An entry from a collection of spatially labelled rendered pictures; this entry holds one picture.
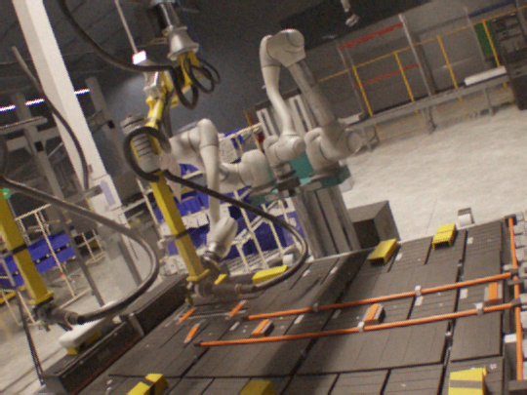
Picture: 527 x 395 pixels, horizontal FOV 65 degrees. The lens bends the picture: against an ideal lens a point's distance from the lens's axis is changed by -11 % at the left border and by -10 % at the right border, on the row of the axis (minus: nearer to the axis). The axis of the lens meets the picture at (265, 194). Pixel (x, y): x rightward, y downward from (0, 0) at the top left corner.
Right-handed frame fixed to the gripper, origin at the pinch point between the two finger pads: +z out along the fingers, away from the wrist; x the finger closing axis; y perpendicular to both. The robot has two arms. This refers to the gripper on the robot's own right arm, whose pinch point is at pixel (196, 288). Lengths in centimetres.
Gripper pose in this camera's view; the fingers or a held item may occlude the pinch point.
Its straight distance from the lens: 207.6
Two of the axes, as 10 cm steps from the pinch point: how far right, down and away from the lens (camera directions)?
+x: 6.4, 6.1, 4.7
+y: 6.8, -1.5, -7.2
